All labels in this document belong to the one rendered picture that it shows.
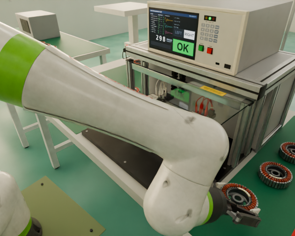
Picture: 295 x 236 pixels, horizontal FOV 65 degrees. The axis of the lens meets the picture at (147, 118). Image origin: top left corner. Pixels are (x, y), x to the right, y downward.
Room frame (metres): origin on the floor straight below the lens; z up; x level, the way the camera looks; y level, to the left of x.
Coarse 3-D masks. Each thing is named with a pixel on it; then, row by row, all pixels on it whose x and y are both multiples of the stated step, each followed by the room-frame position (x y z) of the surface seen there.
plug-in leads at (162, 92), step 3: (162, 81) 1.03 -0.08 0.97; (156, 87) 1.03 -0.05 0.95; (165, 87) 1.06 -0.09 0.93; (156, 90) 1.02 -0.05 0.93; (159, 90) 1.00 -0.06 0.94; (162, 90) 1.00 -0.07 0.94; (165, 90) 1.01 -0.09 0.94; (156, 93) 1.02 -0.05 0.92; (159, 93) 1.00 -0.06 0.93; (162, 93) 0.99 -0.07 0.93
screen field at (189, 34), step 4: (176, 28) 0.95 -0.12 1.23; (176, 32) 0.95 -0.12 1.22; (180, 32) 0.93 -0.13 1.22; (184, 32) 0.92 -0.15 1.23; (188, 32) 0.91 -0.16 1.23; (192, 32) 0.89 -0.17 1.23; (180, 36) 0.93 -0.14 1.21; (184, 36) 0.92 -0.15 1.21; (188, 36) 0.90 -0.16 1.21; (192, 36) 0.89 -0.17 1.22
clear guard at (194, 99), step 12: (192, 84) 0.79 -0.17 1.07; (204, 84) 0.79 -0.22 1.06; (168, 96) 0.70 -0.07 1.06; (180, 96) 0.70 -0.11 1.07; (192, 96) 0.70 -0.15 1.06; (204, 96) 0.70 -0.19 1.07; (216, 96) 0.69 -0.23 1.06; (228, 96) 0.69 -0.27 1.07; (240, 96) 0.69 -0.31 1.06; (180, 108) 0.63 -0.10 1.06; (192, 108) 0.62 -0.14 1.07; (204, 108) 0.62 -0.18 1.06; (216, 108) 0.62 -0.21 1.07; (228, 108) 0.61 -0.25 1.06; (240, 108) 0.61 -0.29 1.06; (216, 120) 0.55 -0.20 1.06
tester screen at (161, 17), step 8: (152, 16) 1.05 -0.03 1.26; (160, 16) 1.02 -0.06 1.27; (168, 16) 0.98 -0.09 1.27; (176, 16) 0.95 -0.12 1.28; (184, 16) 0.92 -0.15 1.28; (192, 16) 0.90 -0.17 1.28; (152, 24) 1.05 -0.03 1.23; (160, 24) 1.01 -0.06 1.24; (168, 24) 0.98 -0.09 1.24; (176, 24) 0.95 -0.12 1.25; (184, 24) 0.92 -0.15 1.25; (192, 24) 0.89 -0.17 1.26; (152, 32) 1.05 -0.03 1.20; (160, 32) 1.01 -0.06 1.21; (168, 32) 0.98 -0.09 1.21; (152, 40) 1.05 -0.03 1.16; (168, 40) 0.98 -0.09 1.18; (184, 40) 0.92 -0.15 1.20; (192, 40) 0.89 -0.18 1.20; (160, 48) 1.01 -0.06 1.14; (192, 56) 0.88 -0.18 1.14
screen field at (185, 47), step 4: (176, 40) 0.95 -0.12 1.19; (180, 40) 0.93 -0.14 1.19; (176, 44) 0.95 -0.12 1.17; (180, 44) 0.93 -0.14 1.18; (184, 44) 0.92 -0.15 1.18; (188, 44) 0.90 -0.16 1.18; (192, 44) 0.89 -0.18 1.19; (176, 48) 0.95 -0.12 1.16; (180, 48) 0.93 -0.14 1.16; (184, 48) 0.91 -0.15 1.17; (188, 48) 0.90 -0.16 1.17; (192, 48) 0.89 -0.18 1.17; (180, 52) 0.93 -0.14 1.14; (184, 52) 0.91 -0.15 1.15; (188, 52) 0.90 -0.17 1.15; (192, 52) 0.89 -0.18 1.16
